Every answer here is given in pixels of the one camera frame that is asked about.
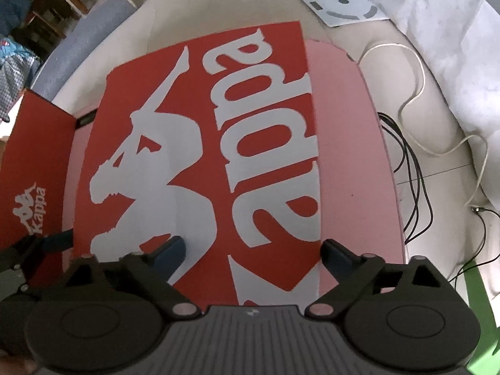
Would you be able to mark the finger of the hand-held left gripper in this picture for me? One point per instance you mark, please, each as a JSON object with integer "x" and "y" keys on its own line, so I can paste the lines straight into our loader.
{"x": 58, "y": 240}

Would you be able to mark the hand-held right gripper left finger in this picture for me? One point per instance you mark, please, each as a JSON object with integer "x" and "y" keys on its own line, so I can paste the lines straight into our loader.
{"x": 172, "y": 252}

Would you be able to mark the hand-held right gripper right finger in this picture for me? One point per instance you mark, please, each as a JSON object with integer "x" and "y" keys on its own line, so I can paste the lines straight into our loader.
{"x": 336, "y": 253}

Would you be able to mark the cardboard shoe box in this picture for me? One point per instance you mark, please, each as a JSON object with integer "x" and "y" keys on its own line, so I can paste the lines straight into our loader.
{"x": 39, "y": 156}

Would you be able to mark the red shoe box lid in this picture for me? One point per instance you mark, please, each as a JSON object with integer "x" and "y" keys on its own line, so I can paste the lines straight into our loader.
{"x": 195, "y": 86}

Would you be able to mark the green stool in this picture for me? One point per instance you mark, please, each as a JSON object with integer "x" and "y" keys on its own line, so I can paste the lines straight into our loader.
{"x": 484, "y": 320}

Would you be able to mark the blue cartoon cushion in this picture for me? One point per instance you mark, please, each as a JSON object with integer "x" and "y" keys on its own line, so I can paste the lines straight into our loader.
{"x": 8, "y": 52}

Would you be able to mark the grey rolled rug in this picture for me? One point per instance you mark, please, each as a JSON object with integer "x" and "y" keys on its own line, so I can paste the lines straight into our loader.
{"x": 86, "y": 39}

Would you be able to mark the dark wooden chair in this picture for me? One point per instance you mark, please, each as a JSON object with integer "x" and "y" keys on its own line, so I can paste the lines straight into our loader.
{"x": 54, "y": 11}

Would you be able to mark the blue quilted jacket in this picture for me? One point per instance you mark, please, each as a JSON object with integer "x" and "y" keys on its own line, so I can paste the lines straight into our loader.
{"x": 13, "y": 11}

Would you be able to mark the white body scale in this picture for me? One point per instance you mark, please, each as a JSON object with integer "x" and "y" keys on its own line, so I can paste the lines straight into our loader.
{"x": 342, "y": 4}

